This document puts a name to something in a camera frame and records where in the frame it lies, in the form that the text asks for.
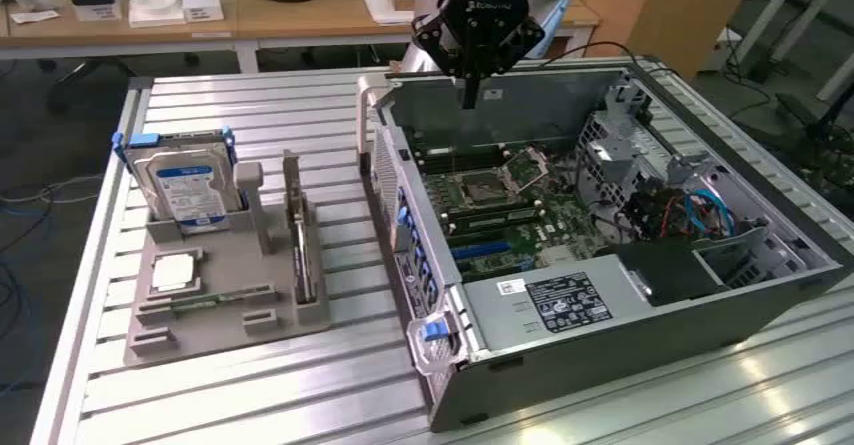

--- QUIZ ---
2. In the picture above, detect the black cable behind case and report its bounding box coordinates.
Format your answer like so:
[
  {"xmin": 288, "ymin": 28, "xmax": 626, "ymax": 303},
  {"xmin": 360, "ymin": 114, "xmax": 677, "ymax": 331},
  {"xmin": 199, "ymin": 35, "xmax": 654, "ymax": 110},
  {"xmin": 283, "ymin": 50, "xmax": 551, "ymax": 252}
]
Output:
[{"xmin": 533, "ymin": 40, "xmax": 646, "ymax": 66}]

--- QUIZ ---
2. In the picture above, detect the metal disk bay cage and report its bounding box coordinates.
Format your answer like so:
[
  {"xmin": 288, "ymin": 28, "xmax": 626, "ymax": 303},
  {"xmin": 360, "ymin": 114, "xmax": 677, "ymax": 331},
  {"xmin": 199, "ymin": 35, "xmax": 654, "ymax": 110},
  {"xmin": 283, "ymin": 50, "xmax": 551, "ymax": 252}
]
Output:
[{"xmin": 574, "ymin": 108, "xmax": 670, "ymax": 217}]

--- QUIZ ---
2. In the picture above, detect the blue wire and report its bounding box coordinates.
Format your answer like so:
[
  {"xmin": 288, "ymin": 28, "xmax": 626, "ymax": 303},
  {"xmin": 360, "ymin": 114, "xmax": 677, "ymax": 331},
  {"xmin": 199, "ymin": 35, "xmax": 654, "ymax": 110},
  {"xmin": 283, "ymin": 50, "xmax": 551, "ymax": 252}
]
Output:
[{"xmin": 685, "ymin": 186, "xmax": 737, "ymax": 237}]

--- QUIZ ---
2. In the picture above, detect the green RAM stick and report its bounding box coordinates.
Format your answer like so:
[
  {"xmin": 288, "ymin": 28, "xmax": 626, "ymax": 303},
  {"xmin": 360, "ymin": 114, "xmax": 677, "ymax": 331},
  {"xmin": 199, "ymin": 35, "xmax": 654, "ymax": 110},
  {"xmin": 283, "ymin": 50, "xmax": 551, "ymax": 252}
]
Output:
[{"xmin": 168, "ymin": 286, "xmax": 276, "ymax": 315}]

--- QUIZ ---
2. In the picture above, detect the red wire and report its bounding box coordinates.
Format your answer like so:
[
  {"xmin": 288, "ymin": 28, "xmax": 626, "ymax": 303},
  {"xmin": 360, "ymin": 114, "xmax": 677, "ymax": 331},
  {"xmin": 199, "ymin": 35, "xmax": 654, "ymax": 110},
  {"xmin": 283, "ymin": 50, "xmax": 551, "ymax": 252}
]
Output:
[{"xmin": 658, "ymin": 188, "xmax": 678, "ymax": 237}]

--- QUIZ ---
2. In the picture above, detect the stack of white papers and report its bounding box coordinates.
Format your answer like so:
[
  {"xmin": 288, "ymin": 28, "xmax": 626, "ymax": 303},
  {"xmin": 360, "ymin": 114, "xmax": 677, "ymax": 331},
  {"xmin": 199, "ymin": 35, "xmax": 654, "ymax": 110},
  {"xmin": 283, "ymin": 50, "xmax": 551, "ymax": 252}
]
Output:
[{"xmin": 359, "ymin": 0, "xmax": 416, "ymax": 27}]

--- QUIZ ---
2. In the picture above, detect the blue floor cable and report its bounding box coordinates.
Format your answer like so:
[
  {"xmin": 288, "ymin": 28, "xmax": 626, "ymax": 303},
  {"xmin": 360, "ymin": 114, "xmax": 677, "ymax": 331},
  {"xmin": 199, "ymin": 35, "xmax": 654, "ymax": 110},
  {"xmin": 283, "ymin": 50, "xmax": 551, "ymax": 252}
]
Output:
[{"xmin": 0, "ymin": 194, "xmax": 56, "ymax": 402}]

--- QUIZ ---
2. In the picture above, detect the black graphics card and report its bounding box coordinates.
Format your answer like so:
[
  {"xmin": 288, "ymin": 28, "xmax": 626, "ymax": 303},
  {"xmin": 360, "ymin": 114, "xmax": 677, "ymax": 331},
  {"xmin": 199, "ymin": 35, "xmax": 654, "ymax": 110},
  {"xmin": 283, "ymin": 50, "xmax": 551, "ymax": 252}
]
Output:
[{"xmin": 279, "ymin": 148, "xmax": 323, "ymax": 312}]

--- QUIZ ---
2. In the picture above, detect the metal socket cover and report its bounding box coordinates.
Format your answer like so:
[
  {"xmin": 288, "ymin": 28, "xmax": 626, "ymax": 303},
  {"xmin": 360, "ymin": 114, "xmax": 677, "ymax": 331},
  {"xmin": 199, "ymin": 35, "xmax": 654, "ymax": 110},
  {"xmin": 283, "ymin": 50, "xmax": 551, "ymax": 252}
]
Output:
[{"xmin": 499, "ymin": 143, "xmax": 557, "ymax": 187}]

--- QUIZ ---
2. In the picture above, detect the white desk frame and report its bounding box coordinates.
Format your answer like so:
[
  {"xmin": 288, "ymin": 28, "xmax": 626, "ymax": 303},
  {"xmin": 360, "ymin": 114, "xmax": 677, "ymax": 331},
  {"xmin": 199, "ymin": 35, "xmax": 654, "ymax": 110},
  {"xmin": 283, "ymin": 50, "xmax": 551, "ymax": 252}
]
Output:
[{"xmin": 726, "ymin": 0, "xmax": 854, "ymax": 102}]

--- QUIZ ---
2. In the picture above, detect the black floor stand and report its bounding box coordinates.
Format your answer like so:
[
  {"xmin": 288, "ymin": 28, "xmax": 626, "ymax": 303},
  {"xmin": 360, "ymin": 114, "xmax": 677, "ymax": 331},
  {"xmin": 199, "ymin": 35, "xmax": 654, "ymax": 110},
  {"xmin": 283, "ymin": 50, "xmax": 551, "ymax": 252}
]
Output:
[{"xmin": 775, "ymin": 64, "xmax": 854, "ymax": 187}]

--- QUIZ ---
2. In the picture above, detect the grey power supply unit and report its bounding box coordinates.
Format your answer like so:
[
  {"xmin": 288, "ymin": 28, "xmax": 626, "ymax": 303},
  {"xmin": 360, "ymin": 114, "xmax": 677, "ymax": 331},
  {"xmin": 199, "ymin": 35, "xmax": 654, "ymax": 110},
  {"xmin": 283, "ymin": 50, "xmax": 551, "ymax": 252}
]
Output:
[{"xmin": 459, "ymin": 253, "xmax": 661, "ymax": 355}]

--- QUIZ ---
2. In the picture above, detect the green motherboard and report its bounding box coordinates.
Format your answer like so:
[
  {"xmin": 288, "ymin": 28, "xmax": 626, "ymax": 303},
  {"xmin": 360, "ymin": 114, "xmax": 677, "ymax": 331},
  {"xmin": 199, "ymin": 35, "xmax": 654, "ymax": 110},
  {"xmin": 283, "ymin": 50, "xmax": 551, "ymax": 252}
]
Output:
[{"xmin": 404, "ymin": 128, "xmax": 619, "ymax": 285}]

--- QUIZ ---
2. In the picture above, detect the wooden cabinet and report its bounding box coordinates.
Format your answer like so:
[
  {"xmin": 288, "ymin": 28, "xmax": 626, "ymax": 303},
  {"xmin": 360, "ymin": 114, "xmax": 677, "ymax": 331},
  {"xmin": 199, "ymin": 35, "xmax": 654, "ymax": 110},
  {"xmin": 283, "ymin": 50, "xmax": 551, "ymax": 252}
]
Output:
[{"xmin": 563, "ymin": 0, "xmax": 766, "ymax": 80}]

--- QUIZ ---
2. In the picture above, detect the hard disk in blue caddy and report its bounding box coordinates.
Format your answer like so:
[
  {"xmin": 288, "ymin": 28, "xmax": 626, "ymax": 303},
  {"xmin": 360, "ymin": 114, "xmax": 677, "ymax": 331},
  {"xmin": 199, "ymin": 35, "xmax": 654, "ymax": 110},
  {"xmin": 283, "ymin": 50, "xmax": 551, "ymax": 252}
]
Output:
[{"xmin": 111, "ymin": 126, "xmax": 240, "ymax": 237}]

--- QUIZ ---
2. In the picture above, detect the wooden desk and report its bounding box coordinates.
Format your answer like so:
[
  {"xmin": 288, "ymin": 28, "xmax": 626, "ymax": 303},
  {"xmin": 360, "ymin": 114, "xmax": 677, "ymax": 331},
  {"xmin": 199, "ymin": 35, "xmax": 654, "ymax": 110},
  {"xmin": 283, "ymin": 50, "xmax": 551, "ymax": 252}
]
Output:
[{"xmin": 0, "ymin": 0, "xmax": 602, "ymax": 62}]

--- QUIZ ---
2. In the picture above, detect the silver CPU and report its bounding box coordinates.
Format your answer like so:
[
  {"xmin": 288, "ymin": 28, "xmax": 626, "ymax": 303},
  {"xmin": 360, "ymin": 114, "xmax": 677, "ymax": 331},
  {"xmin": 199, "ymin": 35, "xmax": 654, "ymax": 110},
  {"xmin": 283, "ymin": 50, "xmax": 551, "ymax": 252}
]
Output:
[{"xmin": 151, "ymin": 253, "xmax": 200, "ymax": 292}]

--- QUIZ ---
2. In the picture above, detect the dark grey open PC case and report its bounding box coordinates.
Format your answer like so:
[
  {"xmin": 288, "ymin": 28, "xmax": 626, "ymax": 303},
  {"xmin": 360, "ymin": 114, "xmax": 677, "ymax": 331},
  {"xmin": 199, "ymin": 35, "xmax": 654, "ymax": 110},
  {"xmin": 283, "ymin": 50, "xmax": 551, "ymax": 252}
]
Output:
[{"xmin": 356, "ymin": 54, "xmax": 854, "ymax": 434}]

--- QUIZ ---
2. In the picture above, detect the blue expansion slot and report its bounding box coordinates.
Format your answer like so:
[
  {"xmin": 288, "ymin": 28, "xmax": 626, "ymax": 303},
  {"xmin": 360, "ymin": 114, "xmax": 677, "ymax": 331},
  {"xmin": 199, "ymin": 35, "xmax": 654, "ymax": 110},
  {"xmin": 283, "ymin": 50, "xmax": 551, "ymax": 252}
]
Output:
[{"xmin": 451, "ymin": 238, "xmax": 530, "ymax": 262}]

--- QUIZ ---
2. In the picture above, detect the white box with tape roll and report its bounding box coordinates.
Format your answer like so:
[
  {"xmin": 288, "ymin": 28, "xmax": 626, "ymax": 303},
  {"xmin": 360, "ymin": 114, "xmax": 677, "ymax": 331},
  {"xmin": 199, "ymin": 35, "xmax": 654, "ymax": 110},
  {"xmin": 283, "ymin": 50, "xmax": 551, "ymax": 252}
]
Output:
[{"xmin": 127, "ymin": 0, "xmax": 188, "ymax": 29}]

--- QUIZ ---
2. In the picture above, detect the installed RAM stick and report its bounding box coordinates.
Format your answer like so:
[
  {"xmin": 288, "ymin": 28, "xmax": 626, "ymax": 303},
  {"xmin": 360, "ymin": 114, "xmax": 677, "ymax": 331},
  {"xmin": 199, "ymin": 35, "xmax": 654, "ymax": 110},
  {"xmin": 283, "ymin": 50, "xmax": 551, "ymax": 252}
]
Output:
[{"xmin": 442, "ymin": 207, "xmax": 542, "ymax": 232}]

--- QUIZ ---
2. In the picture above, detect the plain white box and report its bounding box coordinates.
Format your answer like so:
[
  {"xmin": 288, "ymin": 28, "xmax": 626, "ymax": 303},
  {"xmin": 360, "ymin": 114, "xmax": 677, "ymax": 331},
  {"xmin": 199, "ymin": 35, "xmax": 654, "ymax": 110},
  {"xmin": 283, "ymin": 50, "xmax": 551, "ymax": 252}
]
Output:
[{"xmin": 180, "ymin": 0, "xmax": 224, "ymax": 24}]

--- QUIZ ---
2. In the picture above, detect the white paper label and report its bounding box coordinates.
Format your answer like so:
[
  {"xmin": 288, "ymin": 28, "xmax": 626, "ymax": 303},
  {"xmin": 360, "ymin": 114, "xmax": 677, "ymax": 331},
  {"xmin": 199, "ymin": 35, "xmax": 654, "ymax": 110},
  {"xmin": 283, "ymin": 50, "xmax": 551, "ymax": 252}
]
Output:
[{"xmin": 8, "ymin": 9, "xmax": 62, "ymax": 25}]

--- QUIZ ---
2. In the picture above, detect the CPU socket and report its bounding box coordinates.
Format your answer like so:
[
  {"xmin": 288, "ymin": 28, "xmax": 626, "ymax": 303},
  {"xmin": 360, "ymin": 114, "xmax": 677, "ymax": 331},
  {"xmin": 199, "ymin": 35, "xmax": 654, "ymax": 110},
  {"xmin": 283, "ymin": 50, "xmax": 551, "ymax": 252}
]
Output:
[{"xmin": 458, "ymin": 171, "xmax": 510, "ymax": 207}]

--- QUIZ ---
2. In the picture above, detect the grey parts rack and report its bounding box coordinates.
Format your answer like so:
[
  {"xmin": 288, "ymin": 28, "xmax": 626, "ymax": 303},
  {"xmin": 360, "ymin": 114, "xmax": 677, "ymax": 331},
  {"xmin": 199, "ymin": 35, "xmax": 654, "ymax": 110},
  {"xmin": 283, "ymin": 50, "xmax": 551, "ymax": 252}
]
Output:
[{"xmin": 123, "ymin": 147, "xmax": 335, "ymax": 367}]

